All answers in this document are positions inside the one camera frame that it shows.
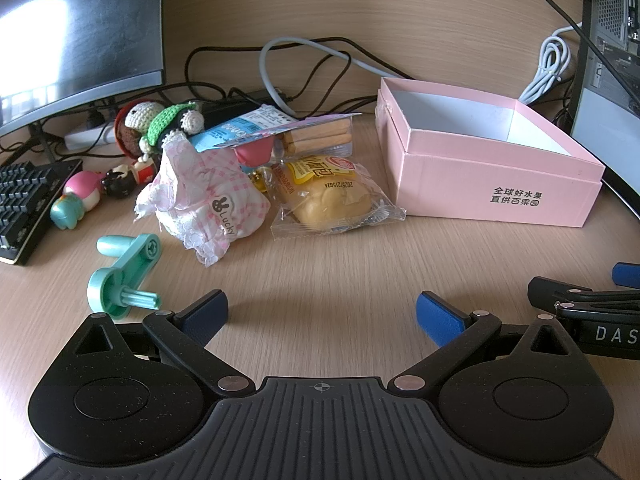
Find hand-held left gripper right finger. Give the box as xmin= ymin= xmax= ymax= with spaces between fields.
xmin=387 ymin=290 xmax=576 ymax=401

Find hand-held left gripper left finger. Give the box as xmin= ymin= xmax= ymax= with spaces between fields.
xmin=70 ymin=289 xmax=256 ymax=398

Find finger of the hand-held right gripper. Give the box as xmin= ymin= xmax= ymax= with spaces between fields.
xmin=612 ymin=262 xmax=640 ymax=291
xmin=527 ymin=276 xmax=640 ymax=312

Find pink cardboard box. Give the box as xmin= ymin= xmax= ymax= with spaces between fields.
xmin=375 ymin=77 xmax=606 ymax=230

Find red white figurine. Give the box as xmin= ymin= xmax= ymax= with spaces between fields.
xmin=131 ymin=152 xmax=161 ymax=186

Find bread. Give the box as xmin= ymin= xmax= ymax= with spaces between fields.
xmin=267 ymin=155 xmax=407 ymax=242

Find pink white figurine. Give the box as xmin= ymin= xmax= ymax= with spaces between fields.
xmin=63 ymin=170 xmax=106 ymax=211

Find green crochet doll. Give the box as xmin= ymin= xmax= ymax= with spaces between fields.
xmin=140 ymin=101 xmax=206 ymax=153

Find teal plastic hand crank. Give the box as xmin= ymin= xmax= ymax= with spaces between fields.
xmin=87 ymin=234 xmax=162 ymax=322

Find pink plaid cloth bag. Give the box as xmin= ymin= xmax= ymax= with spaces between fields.
xmin=132 ymin=132 xmax=271 ymax=267

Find black white figurine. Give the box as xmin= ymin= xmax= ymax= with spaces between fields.
xmin=101 ymin=166 xmax=135 ymax=200

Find teal figurine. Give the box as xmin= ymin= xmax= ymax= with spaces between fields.
xmin=50 ymin=194 xmax=83 ymax=231

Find pink packet with blue print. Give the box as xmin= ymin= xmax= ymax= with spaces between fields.
xmin=192 ymin=105 xmax=363 ymax=153

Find biscuit packet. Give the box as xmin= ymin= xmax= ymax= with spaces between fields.
xmin=272 ymin=115 xmax=363 ymax=161

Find white power strip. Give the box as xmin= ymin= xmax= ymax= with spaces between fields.
xmin=65 ymin=125 xmax=118 ymax=151

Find black keyboard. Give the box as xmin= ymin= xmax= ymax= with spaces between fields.
xmin=0 ymin=159 xmax=83 ymax=266

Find black power adapter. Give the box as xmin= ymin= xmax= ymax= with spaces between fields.
xmin=200 ymin=89 xmax=291 ymax=116

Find curved black monitor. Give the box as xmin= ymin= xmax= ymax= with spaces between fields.
xmin=0 ymin=0 xmax=166 ymax=163

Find coiled white cable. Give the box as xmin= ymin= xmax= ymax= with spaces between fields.
xmin=517 ymin=22 xmax=583 ymax=106

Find grey cable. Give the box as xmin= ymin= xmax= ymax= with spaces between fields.
xmin=260 ymin=36 xmax=416 ymax=111

